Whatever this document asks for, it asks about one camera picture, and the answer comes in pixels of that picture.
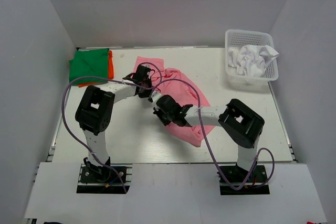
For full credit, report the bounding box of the pink t shirt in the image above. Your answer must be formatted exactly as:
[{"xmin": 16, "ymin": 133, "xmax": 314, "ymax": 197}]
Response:
[{"xmin": 134, "ymin": 57, "xmax": 210, "ymax": 147}]

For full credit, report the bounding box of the white t shirt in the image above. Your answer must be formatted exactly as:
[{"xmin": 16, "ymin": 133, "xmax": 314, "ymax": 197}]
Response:
[{"xmin": 228, "ymin": 45, "xmax": 279, "ymax": 77}]

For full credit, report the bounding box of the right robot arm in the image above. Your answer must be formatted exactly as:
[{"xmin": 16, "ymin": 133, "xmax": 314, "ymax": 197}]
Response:
[{"xmin": 149, "ymin": 92, "xmax": 265, "ymax": 182}]

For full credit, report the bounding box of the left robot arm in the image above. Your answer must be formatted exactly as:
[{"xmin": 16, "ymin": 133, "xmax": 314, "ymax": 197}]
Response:
[{"xmin": 75, "ymin": 65, "xmax": 152, "ymax": 182}]

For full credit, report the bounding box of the orange folded t shirt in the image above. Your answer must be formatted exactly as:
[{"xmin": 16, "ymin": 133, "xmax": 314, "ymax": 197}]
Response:
[{"xmin": 108, "ymin": 50, "xmax": 114, "ymax": 79}]

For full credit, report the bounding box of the green folded t shirt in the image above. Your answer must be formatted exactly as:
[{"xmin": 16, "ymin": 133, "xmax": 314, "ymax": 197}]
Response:
[{"xmin": 69, "ymin": 48, "xmax": 109, "ymax": 82}]

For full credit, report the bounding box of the white plastic basket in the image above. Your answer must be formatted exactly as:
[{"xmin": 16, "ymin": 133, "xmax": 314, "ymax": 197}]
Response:
[{"xmin": 225, "ymin": 29, "xmax": 280, "ymax": 85}]

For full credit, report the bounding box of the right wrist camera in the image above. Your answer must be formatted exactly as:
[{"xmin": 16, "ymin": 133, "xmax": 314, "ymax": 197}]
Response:
[{"xmin": 148, "ymin": 91, "xmax": 162, "ymax": 104}]

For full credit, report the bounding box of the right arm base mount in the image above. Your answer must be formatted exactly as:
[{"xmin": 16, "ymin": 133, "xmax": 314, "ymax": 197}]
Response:
[{"xmin": 214, "ymin": 165, "xmax": 271, "ymax": 196}]

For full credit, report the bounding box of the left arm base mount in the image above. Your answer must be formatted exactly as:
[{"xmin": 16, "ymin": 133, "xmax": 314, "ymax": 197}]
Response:
[{"xmin": 76, "ymin": 157, "xmax": 132, "ymax": 195}]

